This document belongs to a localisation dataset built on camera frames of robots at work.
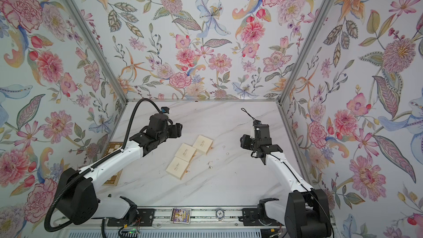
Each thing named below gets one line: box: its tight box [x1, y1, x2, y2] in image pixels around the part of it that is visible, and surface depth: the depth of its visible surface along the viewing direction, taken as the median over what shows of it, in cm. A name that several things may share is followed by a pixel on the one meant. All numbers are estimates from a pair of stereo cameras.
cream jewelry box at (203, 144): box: [192, 134, 214, 155], surface depth 97 cm
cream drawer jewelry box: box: [165, 156, 190, 181], surface depth 88 cm
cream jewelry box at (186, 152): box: [174, 142, 198, 163], surface depth 94 cm
